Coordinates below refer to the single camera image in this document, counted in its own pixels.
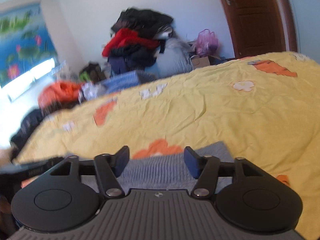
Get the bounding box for dark navy clothes in pile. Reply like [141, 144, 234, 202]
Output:
[108, 44, 156, 75]

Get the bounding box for grey bundle under pile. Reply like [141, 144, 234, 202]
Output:
[145, 38, 194, 79]

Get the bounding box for yellow carrot print bedspread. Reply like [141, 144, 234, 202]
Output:
[17, 52, 319, 239]

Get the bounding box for light blue knit sweater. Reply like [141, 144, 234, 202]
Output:
[99, 70, 156, 94]

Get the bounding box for cardboard box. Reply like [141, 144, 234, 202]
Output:
[191, 56, 221, 68]

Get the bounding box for white plastic bag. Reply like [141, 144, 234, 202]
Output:
[78, 82, 106, 103]

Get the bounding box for navy and grey knit sweater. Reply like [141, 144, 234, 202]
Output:
[82, 141, 235, 192]

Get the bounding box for brown wooden door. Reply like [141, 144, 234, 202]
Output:
[221, 0, 298, 58]

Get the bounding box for orange plastic bag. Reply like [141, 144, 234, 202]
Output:
[37, 81, 83, 108]

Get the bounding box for red knit garment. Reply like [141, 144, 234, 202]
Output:
[101, 28, 159, 57]

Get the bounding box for pink mesh bag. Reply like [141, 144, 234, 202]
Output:
[195, 29, 219, 57]

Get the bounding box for black clothes on pile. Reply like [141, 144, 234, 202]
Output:
[111, 8, 174, 39]

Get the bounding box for lotus flower window blind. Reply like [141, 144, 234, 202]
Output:
[1, 3, 57, 87]

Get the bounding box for black clothes at bed head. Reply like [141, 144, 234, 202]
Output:
[10, 108, 44, 151]

